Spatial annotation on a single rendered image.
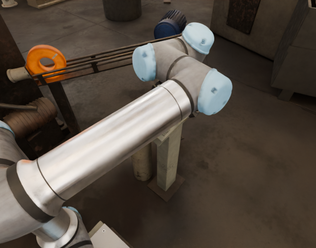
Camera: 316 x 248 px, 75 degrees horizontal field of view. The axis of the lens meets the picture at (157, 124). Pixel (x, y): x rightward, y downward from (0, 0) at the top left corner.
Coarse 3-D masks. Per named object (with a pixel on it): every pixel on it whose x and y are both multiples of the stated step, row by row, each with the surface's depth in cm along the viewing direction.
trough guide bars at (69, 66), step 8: (152, 40) 102; (160, 40) 102; (120, 48) 100; (88, 56) 98; (104, 56) 101; (112, 56) 95; (120, 56) 96; (128, 56) 98; (48, 64) 96; (72, 64) 99; (80, 64) 94; (96, 64) 96; (48, 72) 93; (64, 72) 95; (96, 72) 99; (40, 80) 94
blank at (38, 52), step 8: (32, 48) 87; (40, 48) 86; (48, 48) 87; (32, 56) 88; (40, 56) 89; (48, 56) 90; (56, 56) 90; (32, 64) 90; (40, 64) 93; (56, 64) 93; (64, 64) 94; (40, 72) 94; (56, 72) 96
